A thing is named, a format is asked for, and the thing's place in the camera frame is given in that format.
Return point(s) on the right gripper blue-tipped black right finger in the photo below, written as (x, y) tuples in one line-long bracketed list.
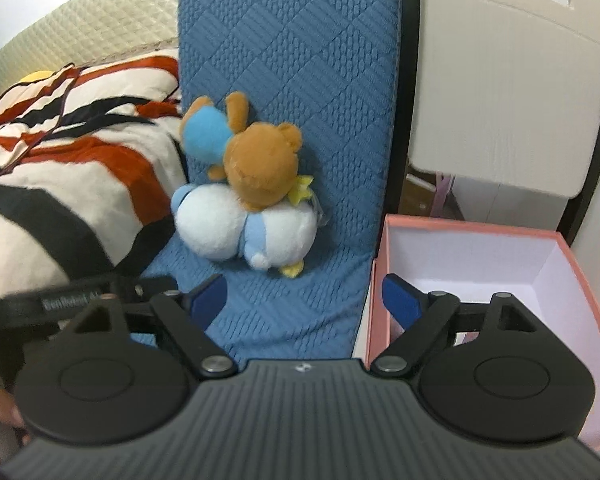
[(426, 319)]

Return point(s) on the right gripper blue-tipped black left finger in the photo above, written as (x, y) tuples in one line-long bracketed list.
[(182, 319)]

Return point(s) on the white and blue plush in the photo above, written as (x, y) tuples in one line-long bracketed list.
[(213, 224)]

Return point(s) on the brown bear plush blue shirt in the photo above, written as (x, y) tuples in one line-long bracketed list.
[(258, 160)]

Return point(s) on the pink cardboard storage box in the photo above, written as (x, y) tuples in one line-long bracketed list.
[(474, 261)]

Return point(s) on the striped orange black white blanket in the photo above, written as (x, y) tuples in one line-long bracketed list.
[(89, 161)]

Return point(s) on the white plastic chair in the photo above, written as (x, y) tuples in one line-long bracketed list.
[(501, 91)]

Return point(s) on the blue textured chair cushion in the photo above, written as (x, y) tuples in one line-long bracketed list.
[(288, 119)]

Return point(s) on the cream quilted headboard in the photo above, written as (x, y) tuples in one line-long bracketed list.
[(86, 32)]

